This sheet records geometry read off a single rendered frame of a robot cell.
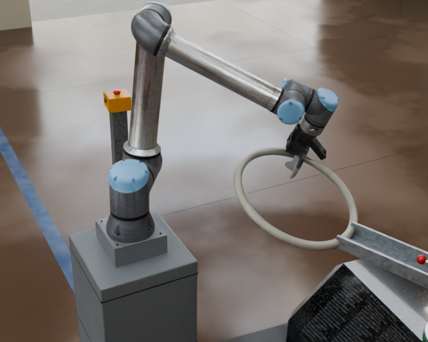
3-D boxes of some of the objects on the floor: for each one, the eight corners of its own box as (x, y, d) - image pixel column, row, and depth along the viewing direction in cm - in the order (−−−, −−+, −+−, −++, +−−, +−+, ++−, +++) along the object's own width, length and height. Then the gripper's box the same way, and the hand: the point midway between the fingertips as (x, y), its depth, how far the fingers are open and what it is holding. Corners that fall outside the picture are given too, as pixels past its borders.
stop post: (137, 248, 404) (130, 83, 351) (147, 266, 388) (140, 97, 335) (106, 254, 398) (93, 87, 345) (114, 273, 382) (102, 102, 329)
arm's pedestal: (106, 459, 274) (91, 302, 232) (70, 378, 312) (52, 231, 270) (211, 415, 294) (215, 264, 253) (166, 344, 333) (163, 202, 291)
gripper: (299, 109, 254) (279, 145, 267) (295, 140, 239) (274, 176, 252) (319, 117, 255) (298, 153, 268) (317, 148, 240) (295, 184, 253)
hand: (293, 167), depth 260 cm, fingers open, 14 cm apart
